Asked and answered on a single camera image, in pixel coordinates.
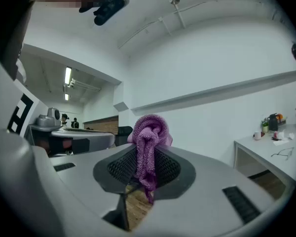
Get white ceiling conduit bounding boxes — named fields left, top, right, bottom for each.
left=117, top=0, right=222, bottom=49

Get grey wall rail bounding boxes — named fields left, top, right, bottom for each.
left=130, top=70, right=296, bottom=113

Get crumpled white tissue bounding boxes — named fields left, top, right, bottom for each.
left=277, top=130, right=296, bottom=141

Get black mesh office chair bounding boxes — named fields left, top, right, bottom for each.
left=115, top=126, right=134, bottom=147

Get black kettle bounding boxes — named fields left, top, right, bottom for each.
left=268, top=113, right=279, bottom=132

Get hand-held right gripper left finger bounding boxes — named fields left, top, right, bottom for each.
left=48, top=143, right=139, bottom=232

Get thin-framed glasses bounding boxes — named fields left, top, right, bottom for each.
left=270, top=146, right=295, bottom=161

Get black head-worn camera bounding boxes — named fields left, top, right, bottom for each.
left=78, top=0, right=130, bottom=26

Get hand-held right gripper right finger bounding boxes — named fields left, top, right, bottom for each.
left=135, top=144, right=278, bottom=237

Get person's black jacket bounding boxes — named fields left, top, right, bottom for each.
left=0, top=0, right=34, bottom=81

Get small potted plant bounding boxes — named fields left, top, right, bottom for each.
left=260, top=117, right=270, bottom=133

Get purple cloth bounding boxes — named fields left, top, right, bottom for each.
left=127, top=114, right=173, bottom=204

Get white table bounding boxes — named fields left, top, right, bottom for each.
left=233, top=123, right=296, bottom=185

